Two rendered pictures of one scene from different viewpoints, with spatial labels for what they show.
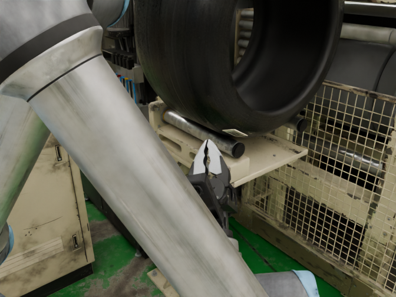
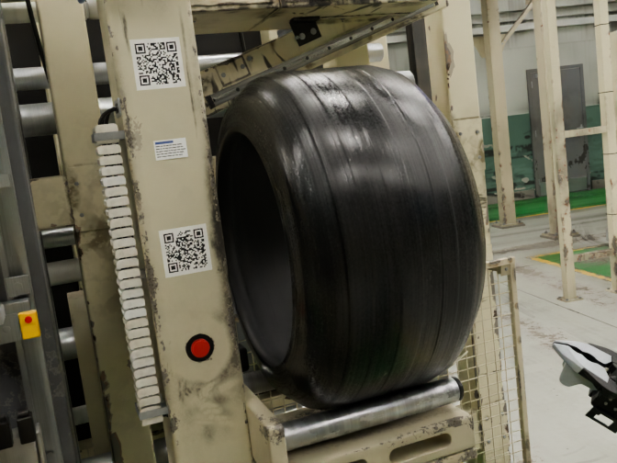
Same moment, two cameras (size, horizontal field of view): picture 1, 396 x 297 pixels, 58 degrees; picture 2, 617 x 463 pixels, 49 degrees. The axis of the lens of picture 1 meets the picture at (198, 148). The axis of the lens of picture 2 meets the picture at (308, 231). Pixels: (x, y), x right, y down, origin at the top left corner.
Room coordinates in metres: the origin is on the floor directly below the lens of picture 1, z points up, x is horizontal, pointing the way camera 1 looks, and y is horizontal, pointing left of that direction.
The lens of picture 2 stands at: (0.73, 1.06, 1.36)
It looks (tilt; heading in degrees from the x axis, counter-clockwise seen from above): 7 degrees down; 288
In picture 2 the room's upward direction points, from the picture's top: 7 degrees counter-clockwise
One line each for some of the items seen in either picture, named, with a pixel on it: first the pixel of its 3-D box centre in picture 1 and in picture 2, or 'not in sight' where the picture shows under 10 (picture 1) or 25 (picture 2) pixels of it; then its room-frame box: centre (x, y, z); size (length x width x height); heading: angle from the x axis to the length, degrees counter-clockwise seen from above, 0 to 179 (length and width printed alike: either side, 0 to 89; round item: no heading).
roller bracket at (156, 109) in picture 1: (198, 105); (245, 412); (1.24, 0.00, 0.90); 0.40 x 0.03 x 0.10; 129
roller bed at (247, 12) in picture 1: (264, 48); not in sight; (1.51, -0.27, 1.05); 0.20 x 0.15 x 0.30; 39
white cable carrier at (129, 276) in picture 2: not in sight; (130, 276); (1.34, 0.14, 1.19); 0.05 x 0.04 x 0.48; 129
